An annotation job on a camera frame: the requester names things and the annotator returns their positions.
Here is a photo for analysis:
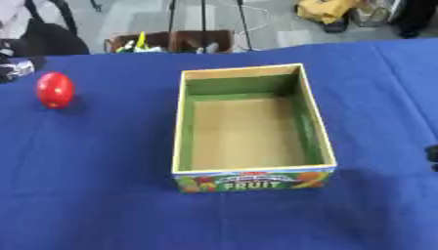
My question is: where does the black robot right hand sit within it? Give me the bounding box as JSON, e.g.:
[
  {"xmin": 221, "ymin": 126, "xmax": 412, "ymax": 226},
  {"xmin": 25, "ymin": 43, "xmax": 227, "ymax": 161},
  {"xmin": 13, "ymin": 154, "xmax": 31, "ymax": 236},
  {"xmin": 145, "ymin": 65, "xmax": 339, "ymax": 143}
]
[{"xmin": 424, "ymin": 144, "xmax": 438, "ymax": 173}]

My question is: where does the person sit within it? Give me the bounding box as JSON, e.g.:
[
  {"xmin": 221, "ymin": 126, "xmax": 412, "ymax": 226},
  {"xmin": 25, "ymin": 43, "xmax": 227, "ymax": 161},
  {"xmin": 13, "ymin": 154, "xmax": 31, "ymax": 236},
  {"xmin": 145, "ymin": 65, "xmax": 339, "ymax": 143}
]
[{"xmin": 391, "ymin": 0, "xmax": 438, "ymax": 39}]

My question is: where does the tan box with green inside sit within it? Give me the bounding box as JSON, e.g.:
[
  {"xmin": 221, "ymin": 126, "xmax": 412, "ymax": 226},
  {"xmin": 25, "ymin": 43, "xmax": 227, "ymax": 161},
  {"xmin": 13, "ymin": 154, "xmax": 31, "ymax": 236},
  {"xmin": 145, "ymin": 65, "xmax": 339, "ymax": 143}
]
[{"xmin": 171, "ymin": 62, "xmax": 339, "ymax": 194}]

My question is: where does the yellow bag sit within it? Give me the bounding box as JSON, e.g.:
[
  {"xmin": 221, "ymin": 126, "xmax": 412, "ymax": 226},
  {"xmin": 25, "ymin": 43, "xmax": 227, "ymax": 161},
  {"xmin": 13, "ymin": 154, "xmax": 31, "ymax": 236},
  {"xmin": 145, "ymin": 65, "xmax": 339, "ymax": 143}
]
[{"xmin": 294, "ymin": 0, "xmax": 363, "ymax": 24}]

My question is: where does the red egg-shaped toy fruit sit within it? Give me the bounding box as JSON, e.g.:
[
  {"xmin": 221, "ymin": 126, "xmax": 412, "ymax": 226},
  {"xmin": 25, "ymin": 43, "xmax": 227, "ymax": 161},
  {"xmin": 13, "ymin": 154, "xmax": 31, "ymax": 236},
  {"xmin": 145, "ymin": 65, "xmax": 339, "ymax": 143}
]
[{"xmin": 35, "ymin": 71, "xmax": 77, "ymax": 109}]

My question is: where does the black tripod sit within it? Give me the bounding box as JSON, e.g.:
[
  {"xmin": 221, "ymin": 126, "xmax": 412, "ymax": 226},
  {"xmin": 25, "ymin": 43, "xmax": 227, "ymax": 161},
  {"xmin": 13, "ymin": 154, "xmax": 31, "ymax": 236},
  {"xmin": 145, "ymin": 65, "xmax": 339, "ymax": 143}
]
[{"xmin": 165, "ymin": 0, "xmax": 257, "ymax": 53}]

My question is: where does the brown box of toys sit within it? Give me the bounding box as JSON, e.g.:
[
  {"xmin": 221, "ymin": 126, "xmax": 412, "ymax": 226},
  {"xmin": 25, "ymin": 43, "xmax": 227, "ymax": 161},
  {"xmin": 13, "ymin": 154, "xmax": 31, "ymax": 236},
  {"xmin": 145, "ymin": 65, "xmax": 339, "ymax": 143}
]
[{"xmin": 103, "ymin": 29, "xmax": 237, "ymax": 55}]

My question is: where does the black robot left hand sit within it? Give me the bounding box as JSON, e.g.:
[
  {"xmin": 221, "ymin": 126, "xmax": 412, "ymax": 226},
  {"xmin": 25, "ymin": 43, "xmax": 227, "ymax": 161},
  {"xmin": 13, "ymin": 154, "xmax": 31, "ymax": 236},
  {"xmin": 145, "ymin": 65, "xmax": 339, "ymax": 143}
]
[{"xmin": 0, "ymin": 56, "xmax": 48, "ymax": 84}]

